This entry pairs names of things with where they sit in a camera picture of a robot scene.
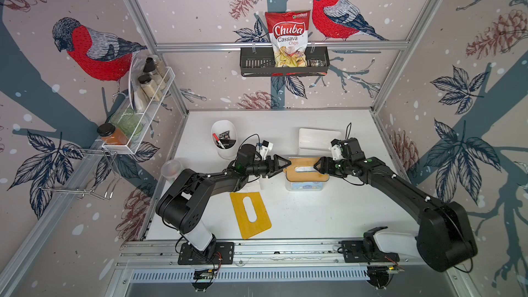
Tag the orange spice jar black lid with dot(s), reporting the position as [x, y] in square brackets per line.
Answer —
[110, 134]

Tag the blue tissue paper pack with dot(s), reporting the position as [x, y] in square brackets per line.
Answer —
[306, 186]

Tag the bamboo tissue box lid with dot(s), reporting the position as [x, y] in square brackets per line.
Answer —
[302, 170]

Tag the green item in bag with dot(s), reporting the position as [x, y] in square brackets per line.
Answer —
[128, 122]

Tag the white oval cup holder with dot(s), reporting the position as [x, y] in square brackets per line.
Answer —
[227, 133]

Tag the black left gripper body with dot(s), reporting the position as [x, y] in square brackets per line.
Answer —
[258, 168]

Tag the red marker pen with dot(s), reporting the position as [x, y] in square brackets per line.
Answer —
[218, 141]

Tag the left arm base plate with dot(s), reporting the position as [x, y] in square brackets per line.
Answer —
[217, 253]

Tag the chrome wire rack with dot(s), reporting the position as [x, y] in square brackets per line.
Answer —
[84, 172]

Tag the clear plastic tissue box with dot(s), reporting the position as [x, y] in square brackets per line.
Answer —
[301, 175]

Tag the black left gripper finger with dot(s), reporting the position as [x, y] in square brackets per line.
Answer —
[275, 170]
[278, 161]

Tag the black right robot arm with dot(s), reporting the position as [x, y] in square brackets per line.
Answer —
[444, 238]

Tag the white plastic tissue box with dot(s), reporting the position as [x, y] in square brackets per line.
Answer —
[317, 139]

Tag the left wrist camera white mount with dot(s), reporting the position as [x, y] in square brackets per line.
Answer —
[264, 148]

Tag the beige bottle black cap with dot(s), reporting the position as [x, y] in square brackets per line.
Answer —
[151, 69]
[150, 87]

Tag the white wire wall shelf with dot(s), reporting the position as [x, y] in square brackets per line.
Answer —
[140, 103]

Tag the clear plastic cup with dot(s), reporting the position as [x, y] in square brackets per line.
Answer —
[171, 170]

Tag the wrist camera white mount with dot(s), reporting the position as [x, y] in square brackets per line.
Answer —
[336, 152]
[264, 148]

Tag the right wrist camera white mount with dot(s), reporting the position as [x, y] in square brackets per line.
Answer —
[336, 152]

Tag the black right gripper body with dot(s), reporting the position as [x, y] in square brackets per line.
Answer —
[341, 168]

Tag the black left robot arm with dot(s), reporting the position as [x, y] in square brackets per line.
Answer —
[182, 206]

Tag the red Chuba chips bag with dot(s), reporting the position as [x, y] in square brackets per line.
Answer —
[288, 33]

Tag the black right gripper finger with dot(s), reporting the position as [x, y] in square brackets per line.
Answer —
[324, 171]
[322, 164]

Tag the white tissue paper pack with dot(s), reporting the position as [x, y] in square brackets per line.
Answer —
[252, 186]

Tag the yellow tissue box lid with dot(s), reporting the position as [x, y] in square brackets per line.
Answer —
[251, 214]

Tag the black wall basket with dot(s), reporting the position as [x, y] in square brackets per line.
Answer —
[264, 62]

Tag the aluminium front rail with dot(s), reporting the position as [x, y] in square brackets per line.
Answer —
[257, 253]

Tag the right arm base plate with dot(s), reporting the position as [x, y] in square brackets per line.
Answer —
[359, 251]

